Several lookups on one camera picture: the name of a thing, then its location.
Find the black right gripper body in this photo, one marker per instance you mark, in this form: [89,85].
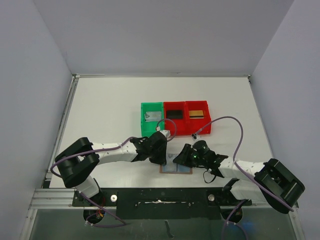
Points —
[183,155]

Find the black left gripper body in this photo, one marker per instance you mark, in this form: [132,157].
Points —
[160,153]

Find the green plastic bin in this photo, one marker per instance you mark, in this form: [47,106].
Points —
[148,128]

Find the brown leather card holder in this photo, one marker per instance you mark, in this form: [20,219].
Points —
[175,169]

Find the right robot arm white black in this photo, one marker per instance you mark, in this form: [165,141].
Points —
[268,181]

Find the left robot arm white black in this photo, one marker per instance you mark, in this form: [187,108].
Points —
[75,164]

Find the silver card in green bin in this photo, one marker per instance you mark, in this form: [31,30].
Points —
[153,116]

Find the black card in bin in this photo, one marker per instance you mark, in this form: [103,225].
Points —
[175,114]

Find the gold card in bin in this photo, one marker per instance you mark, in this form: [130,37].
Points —
[196,114]

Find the middle red plastic bin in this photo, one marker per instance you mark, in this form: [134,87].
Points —
[181,124]

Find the red plastic bin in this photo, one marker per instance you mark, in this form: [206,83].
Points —
[193,125]
[181,124]

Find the right red plastic bin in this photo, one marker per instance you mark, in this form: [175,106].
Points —
[193,125]

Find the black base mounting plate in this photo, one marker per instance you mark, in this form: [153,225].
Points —
[170,213]

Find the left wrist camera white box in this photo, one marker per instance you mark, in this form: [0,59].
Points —
[166,133]

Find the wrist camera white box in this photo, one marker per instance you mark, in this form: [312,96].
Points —
[195,136]
[166,133]

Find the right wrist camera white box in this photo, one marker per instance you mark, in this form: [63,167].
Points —
[195,136]

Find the aluminium front rail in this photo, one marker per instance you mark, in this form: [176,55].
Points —
[50,198]

